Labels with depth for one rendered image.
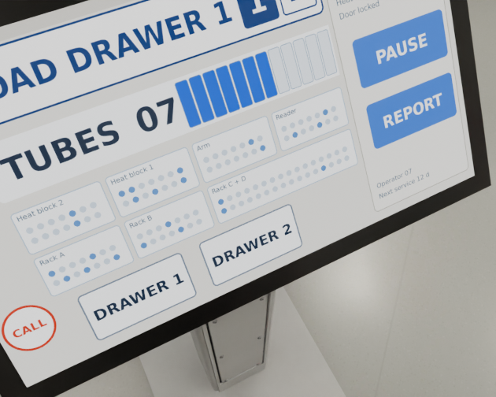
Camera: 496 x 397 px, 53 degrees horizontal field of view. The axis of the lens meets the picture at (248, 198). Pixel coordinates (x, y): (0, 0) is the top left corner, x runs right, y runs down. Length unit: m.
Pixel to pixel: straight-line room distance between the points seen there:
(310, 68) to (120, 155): 0.18
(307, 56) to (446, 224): 1.33
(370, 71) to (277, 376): 1.05
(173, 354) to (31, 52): 1.13
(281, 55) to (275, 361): 1.08
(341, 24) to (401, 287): 1.20
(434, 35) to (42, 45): 0.34
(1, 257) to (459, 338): 1.35
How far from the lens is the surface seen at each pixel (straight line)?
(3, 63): 0.40
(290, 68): 0.44
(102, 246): 0.43
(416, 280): 1.61
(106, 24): 0.40
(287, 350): 1.43
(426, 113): 0.52
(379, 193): 0.51
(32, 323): 0.45
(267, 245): 0.46
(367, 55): 0.48
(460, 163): 0.56
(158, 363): 1.44
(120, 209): 0.42
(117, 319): 0.45
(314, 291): 1.53
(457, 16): 0.54
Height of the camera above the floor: 1.41
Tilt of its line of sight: 59 degrees down
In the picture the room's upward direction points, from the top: straight up
